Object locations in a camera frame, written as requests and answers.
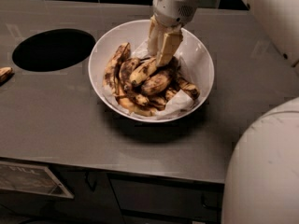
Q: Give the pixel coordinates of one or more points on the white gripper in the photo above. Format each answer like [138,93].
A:
[172,9]

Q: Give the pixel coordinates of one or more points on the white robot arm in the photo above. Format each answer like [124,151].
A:
[262,181]

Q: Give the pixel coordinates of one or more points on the white round bowl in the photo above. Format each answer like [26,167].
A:
[195,62]

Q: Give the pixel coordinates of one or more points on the dark brown centre banana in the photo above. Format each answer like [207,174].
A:
[158,82]

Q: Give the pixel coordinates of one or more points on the middle left brown banana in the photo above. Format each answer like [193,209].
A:
[126,70]

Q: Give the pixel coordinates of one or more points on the small right spotted banana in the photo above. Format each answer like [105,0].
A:
[187,87]

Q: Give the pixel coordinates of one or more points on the white paper bowl liner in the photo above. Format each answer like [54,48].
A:
[138,87]

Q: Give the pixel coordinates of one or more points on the small bottom centre banana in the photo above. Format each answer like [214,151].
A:
[160,100]

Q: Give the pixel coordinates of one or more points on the left long spotted banana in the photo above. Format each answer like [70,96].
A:
[113,66]

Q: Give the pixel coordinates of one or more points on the bottom yellow banana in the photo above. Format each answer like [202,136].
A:
[132,107]

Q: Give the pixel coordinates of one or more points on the dark cabinet door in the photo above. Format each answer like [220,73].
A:
[94,201]

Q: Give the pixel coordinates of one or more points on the framed label sign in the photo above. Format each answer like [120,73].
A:
[32,178]

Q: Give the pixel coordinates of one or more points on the dark drawer with handle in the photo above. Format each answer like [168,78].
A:
[161,197]

